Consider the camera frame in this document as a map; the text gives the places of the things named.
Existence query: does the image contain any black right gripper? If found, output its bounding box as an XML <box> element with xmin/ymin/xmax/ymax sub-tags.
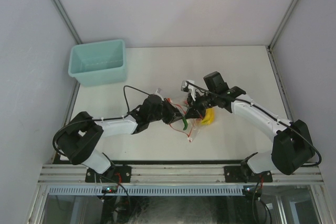
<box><xmin>185</xmin><ymin>90</ymin><xmax>217</xmax><ymax>119</ymax></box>

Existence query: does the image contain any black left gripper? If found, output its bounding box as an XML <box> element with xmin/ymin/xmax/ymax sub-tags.
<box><xmin>148</xmin><ymin>98</ymin><xmax>185</xmax><ymax>125</ymax></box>

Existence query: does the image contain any green fake chili pepper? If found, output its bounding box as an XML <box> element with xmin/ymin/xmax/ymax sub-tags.
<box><xmin>182</xmin><ymin>117</ymin><xmax>188</xmax><ymax>131</ymax></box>

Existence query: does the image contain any clear zip top bag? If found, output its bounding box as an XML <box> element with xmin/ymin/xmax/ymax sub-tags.
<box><xmin>165</xmin><ymin>95</ymin><xmax>206</xmax><ymax>142</ymax></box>

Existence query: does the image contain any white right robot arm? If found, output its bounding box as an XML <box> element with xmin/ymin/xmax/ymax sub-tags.
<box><xmin>181</xmin><ymin>71</ymin><xmax>322</xmax><ymax>182</ymax></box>

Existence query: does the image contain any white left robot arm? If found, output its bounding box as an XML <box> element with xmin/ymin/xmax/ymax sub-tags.
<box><xmin>53</xmin><ymin>94</ymin><xmax>185</xmax><ymax>182</ymax></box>

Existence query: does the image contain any yellow fake banana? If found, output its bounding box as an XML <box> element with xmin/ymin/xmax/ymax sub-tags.
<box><xmin>201</xmin><ymin>108</ymin><xmax>215</xmax><ymax>125</ymax></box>

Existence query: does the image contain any teal plastic bin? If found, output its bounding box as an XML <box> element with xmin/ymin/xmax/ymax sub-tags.
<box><xmin>68</xmin><ymin>39</ymin><xmax>127</xmax><ymax>87</ymax></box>

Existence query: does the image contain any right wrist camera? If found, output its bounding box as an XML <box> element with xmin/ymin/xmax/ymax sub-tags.
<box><xmin>181</xmin><ymin>80</ymin><xmax>196</xmax><ymax>101</ymax></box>

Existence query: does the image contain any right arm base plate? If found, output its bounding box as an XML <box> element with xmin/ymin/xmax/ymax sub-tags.
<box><xmin>224</xmin><ymin>165</ymin><xmax>273</xmax><ymax>183</ymax></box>

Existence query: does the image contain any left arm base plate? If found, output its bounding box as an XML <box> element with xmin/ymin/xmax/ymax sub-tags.
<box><xmin>85</xmin><ymin>164</ymin><xmax>132</xmax><ymax>183</ymax></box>

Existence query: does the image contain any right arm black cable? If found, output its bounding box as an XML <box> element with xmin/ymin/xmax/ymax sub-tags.
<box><xmin>185</xmin><ymin>81</ymin><xmax>322</xmax><ymax>175</ymax></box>

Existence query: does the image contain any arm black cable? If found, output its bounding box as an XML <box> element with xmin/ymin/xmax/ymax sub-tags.
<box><xmin>185</xmin><ymin>81</ymin><xmax>322</xmax><ymax>175</ymax></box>
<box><xmin>51</xmin><ymin>85</ymin><xmax>150</xmax><ymax>156</ymax></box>

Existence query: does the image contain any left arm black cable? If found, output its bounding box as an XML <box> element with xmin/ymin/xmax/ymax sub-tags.
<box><xmin>51</xmin><ymin>85</ymin><xmax>150</xmax><ymax>156</ymax></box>

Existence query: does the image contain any aluminium frame rail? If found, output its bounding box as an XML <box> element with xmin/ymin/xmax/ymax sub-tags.
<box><xmin>38</xmin><ymin>164</ymin><xmax>324</xmax><ymax>186</ymax></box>

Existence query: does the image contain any blue slotted cable duct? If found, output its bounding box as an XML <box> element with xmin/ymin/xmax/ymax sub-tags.
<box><xmin>48</xmin><ymin>185</ymin><xmax>244</xmax><ymax>196</ymax></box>

